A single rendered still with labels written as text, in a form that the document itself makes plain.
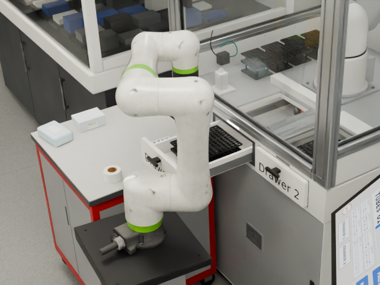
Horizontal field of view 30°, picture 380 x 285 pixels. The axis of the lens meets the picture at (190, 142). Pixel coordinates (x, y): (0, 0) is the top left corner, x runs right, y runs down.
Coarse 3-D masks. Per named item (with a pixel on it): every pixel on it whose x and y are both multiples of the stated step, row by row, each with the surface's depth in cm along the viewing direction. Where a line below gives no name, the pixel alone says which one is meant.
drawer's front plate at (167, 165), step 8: (144, 144) 275; (152, 144) 271; (144, 152) 277; (152, 152) 270; (160, 152) 266; (144, 160) 280; (168, 160) 261; (152, 168) 275; (160, 168) 268; (168, 168) 262
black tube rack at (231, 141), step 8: (216, 128) 284; (216, 136) 279; (224, 136) 279; (232, 136) 279; (216, 144) 274; (224, 144) 274; (232, 144) 274; (240, 144) 274; (176, 152) 276; (216, 152) 270; (224, 152) 275; (232, 152) 274
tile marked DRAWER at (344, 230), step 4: (344, 220) 215; (348, 220) 213; (340, 224) 215; (344, 224) 213; (348, 224) 211; (340, 228) 213; (344, 228) 211; (348, 228) 209; (340, 232) 212; (344, 232) 210; (348, 232) 208; (340, 236) 210; (344, 236) 208; (348, 236) 206; (340, 240) 209
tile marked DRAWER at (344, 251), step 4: (344, 244) 206; (348, 244) 204; (340, 248) 206; (344, 248) 204; (348, 248) 202; (340, 252) 205; (344, 252) 203; (348, 252) 201; (340, 256) 203; (344, 256) 201; (348, 256) 200; (340, 260) 202; (344, 260) 200; (348, 260) 198; (340, 264) 201; (344, 264) 199; (340, 268) 199
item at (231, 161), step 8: (224, 128) 289; (232, 128) 285; (176, 136) 282; (240, 136) 280; (160, 144) 279; (168, 144) 281; (248, 144) 277; (168, 152) 283; (240, 152) 270; (248, 152) 272; (176, 160) 278; (216, 160) 266; (224, 160) 267; (232, 160) 269; (240, 160) 271; (248, 160) 274; (216, 168) 266; (224, 168) 269; (232, 168) 271
